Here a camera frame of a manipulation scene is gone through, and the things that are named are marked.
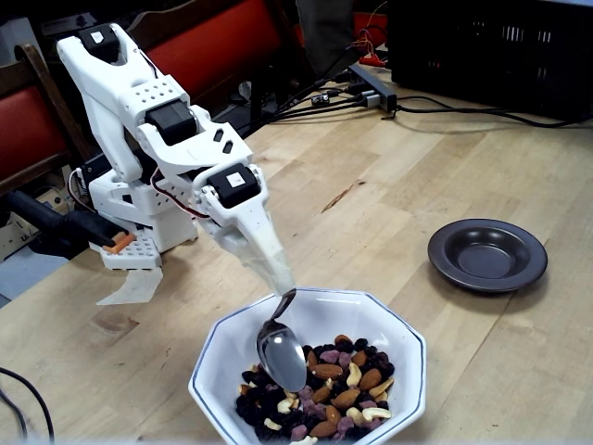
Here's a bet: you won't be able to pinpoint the white gripper with motor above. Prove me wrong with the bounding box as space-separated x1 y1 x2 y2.
192 162 297 298

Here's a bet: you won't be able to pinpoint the bent metal spoon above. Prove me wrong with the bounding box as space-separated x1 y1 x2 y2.
256 286 309 393

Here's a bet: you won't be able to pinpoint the brown almond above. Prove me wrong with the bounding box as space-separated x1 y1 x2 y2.
307 363 345 380

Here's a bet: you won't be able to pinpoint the white octagonal bowl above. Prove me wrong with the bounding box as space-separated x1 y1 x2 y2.
187 286 427 445

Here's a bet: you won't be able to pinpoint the dark brown plate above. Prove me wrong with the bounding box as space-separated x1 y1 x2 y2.
426 218 549 294

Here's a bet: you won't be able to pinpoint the translucent tape flap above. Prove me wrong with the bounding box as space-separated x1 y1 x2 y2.
95 267 164 306

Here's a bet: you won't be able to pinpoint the black stand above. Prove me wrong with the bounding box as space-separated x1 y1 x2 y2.
210 79 284 138

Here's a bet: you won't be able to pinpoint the trail mix heap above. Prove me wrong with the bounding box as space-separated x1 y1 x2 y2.
234 334 396 444

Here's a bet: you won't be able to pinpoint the black clamp with orange tips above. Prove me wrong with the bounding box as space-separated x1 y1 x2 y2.
3 189 136 261

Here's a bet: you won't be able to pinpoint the grey usb hub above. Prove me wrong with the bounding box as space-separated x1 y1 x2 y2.
347 63 398 114

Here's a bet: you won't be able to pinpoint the wooden chair with red backrest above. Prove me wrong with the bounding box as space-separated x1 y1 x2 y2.
124 0 316 108

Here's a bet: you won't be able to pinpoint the grey trouser leg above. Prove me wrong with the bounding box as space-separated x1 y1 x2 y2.
296 0 357 79

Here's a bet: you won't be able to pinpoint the cardboard box with print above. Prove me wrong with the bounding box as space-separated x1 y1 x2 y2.
0 210 43 263

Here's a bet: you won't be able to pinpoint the wooden chair with red seat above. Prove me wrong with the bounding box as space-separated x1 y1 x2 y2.
0 44 94 196

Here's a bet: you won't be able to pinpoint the black plastic crate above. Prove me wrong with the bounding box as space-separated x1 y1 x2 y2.
386 0 593 121

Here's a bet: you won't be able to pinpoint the box with blue logo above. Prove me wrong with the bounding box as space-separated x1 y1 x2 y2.
40 12 101 36

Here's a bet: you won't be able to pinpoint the red servo wire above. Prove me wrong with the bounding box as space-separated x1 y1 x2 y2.
152 171 214 220

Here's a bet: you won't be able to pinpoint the white perforated base plate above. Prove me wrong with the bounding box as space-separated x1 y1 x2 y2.
90 231 164 271

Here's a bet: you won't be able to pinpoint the black usb cable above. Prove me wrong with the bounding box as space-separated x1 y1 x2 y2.
272 69 356 115
249 95 376 126

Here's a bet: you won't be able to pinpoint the colourful jumper wires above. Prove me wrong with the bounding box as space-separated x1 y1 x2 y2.
349 0 390 57

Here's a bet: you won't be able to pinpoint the thick black power cable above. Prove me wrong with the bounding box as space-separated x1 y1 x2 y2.
393 95 593 129

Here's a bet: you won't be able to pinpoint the thin black cable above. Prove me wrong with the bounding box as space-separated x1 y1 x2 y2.
0 367 56 444

